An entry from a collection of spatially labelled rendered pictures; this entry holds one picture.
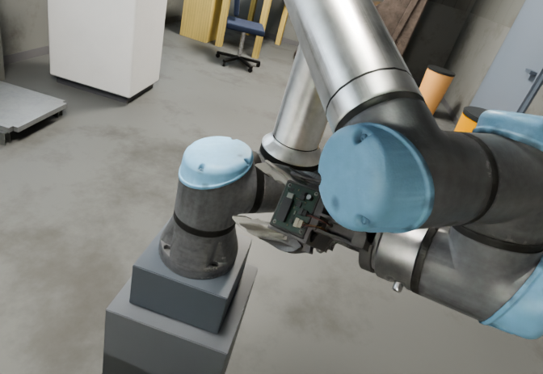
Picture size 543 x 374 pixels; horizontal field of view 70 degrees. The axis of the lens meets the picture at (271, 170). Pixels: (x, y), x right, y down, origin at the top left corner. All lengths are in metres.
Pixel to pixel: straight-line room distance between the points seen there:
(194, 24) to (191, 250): 5.50
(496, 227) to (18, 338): 1.67
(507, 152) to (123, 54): 3.23
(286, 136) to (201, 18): 5.42
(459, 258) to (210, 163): 0.39
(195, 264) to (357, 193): 0.50
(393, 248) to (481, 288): 0.08
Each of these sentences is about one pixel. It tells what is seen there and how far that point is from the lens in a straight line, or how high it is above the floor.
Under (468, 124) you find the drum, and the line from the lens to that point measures 3.31.
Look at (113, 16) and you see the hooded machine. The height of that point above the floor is 0.69.
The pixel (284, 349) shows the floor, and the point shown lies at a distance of 1.83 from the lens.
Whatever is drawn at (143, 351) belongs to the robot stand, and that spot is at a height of 0.72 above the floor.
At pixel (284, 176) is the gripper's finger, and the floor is 1.19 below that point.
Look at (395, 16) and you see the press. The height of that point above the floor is 1.02.
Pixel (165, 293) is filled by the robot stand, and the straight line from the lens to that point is 0.77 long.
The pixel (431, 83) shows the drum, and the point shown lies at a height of 0.42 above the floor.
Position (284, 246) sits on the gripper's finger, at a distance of 0.50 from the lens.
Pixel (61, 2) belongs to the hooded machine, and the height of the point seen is 0.68.
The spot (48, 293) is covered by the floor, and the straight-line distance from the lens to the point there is 1.93.
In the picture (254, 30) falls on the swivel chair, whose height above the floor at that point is 0.52.
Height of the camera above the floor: 1.44
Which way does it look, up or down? 29 degrees down
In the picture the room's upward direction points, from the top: 16 degrees clockwise
